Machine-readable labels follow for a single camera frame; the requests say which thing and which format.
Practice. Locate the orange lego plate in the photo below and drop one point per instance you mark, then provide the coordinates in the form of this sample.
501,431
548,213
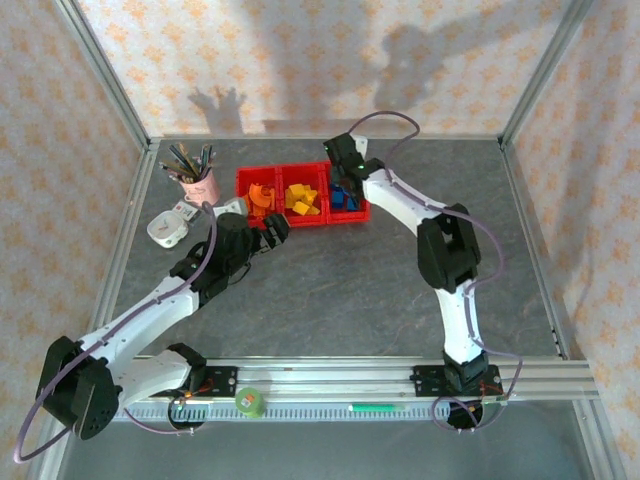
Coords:
259,212

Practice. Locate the orange curved lego piece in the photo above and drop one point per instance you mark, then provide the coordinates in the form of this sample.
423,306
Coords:
269,202
255,191

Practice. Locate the long yellow lego brick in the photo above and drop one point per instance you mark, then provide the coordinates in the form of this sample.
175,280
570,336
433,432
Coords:
315,211

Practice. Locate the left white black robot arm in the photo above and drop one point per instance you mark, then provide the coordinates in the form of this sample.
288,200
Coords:
150,310

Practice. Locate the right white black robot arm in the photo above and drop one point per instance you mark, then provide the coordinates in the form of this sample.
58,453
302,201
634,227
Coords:
450,250

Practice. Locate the red plastic bin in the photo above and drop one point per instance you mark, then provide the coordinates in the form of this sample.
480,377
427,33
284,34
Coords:
300,171
257,172
362,216

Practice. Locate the small white red card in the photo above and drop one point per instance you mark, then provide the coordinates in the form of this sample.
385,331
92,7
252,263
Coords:
184,210

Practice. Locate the white alarm clock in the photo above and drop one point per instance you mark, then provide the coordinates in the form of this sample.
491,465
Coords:
167,229

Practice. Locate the pink mug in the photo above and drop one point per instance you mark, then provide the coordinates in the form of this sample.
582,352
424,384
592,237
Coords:
202,192

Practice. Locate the coloured pencil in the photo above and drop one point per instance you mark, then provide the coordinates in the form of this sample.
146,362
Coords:
202,157
172,169
209,159
187,157
181,159

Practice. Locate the green tape roll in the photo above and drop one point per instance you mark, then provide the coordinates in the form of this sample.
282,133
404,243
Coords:
250,402

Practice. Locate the green marker pen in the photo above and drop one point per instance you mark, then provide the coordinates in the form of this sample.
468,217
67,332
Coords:
375,407

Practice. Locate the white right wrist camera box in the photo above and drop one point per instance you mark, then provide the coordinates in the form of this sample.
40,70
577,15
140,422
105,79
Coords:
360,144

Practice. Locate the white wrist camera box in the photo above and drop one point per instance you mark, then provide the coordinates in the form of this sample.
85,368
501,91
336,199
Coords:
360,144
231,207

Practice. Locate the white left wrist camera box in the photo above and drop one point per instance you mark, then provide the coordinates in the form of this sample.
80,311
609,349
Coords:
231,207

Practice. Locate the aluminium table end rail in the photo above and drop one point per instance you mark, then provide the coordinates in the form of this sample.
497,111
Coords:
250,136

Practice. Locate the aluminium table side rail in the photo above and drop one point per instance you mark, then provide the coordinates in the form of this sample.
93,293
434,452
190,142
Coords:
523,200
114,250

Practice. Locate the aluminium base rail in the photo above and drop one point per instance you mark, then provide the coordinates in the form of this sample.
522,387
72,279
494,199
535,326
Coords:
325,375

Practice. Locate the aluminium frame post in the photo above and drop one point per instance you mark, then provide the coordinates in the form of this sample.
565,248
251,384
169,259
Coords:
541,75
106,75

